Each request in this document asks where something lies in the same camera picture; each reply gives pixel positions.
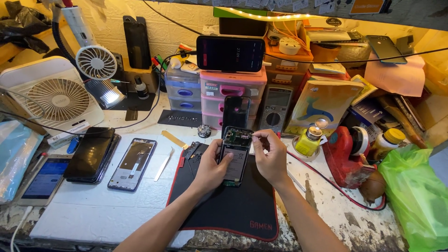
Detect pink plastic drawer unit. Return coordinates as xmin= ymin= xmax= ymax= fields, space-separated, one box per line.
xmin=200 ymin=67 xmax=267 ymax=131

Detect small black dropper bottle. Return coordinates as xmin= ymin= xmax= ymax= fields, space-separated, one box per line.
xmin=134 ymin=76 xmax=150 ymax=100

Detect white charging cable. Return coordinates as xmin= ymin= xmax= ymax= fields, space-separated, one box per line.
xmin=10 ymin=206 xmax=34 ymax=252

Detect small white box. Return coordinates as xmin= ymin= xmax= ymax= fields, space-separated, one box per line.
xmin=47 ymin=121 xmax=91 ymax=149

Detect phone frame without screen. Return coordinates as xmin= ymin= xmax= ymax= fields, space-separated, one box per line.
xmin=107 ymin=138 xmax=157 ymax=192

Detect black phone back cover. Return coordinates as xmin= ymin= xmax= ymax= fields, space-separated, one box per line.
xmin=222 ymin=95 xmax=251 ymax=139

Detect grey digital multimeter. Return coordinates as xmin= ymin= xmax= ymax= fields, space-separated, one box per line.
xmin=258 ymin=85 xmax=294 ymax=133

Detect blue plastic bag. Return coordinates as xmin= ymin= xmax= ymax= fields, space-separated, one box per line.
xmin=0 ymin=120 xmax=44 ymax=204

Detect large white desk fan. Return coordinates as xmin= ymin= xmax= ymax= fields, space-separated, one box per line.
xmin=0 ymin=56 xmax=105 ymax=137

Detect metal tweezers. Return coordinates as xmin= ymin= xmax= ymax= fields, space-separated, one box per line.
xmin=154 ymin=147 xmax=175 ymax=182

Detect led light strip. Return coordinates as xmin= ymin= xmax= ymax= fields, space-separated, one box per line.
xmin=224 ymin=7 xmax=326 ymax=21

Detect white round container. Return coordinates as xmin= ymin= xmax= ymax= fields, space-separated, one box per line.
xmin=279 ymin=37 xmax=302 ymax=56

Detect blue handled tool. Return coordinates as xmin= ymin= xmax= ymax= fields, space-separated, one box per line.
xmin=66 ymin=136 xmax=80 ymax=154

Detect brown rubber blower bulb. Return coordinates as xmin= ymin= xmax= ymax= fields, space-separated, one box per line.
xmin=359 ymin=171 xmax=386 ymax=205

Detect orange plastic drawer unit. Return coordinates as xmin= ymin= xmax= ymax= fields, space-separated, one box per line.
xmin=263 ymin=35 xmax=314 ymax=88

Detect red and black cable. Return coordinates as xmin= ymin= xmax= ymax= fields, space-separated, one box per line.
xmin=276 ymin=132 xmax=387 ymax=211

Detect stack of black phones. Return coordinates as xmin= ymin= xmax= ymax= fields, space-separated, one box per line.
xmin=63 ymin=127 xmax=122 ymax=184

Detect teal phone leaning upright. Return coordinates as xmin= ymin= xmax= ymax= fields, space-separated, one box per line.
xmin=366 ymin=35 xmax=408 ymax=65

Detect white bottle with yellow cap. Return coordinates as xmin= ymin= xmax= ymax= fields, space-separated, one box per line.
xmin=368 ymin=128 xmax=406 ymax=161

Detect person's left hand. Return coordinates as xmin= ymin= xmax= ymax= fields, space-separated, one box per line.
xmin=192 ymin=139 xmax=234 ymax=192

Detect small white gooseneck fan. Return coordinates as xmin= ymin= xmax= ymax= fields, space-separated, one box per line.
xmin=52 ymin=0 xmax=126 ymax=110

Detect yellow plastic pry tool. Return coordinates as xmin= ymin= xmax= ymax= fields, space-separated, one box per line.
xmin=161 ymin=130 xmax=189 ymax=150

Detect red tape dispenser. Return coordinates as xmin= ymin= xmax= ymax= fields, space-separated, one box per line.
xmin=322 ymin=126 xmax=377 ymax=189

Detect small black metal phone part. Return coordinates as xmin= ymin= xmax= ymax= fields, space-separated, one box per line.
xmin=185 ymin=141 xmax=202 ymax=161

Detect smartphone with exposed battery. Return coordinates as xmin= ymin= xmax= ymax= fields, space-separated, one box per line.
xmin=218 ymin=126 xmax=254 ymax=188

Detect green plastic bag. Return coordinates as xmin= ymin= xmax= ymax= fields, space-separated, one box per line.
xmin=378 ymin=143 xmax=448 ymax=252

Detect black plastic bag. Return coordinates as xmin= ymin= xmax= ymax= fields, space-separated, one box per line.
xmin=0 ymin=0 xmax=53 ymax=55

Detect blue plastic drawer unit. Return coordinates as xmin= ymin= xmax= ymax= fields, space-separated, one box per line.
xmin=164 ymin=65 xmax=202 ymax=113

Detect white smartphone with lit screen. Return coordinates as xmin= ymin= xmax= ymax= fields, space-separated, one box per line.
xmin=16 ymin=154 xmax=72 ymax=207

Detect black phone leaning on wall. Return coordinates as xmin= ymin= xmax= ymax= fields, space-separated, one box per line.
xmin=123 ymin=15 xmax=152 ymax=70

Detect yellow solvent dispenser bottle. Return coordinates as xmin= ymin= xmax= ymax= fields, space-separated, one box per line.
xmin=295 ymin=118 xmax=329 ymax=157

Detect black mat with red edge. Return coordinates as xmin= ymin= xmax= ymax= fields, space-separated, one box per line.
xmin=166 ymin=142 xmax=280 ymax=242

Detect person's right hand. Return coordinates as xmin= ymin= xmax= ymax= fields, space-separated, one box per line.
xmin=251 ymin=129 xmax=288 ymax=189

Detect black phone on stand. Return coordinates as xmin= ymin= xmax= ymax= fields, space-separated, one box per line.
xmin=196 ymin=35 xmax=266 ymax=73

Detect yellow package with blue whale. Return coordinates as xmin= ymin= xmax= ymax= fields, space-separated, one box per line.
xmin=284 ymin=80 xmax=364 ymax=137

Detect pink paper sheet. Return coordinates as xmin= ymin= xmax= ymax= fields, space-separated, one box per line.
xmin=364 ymin=54 xmax=426 ymax=97

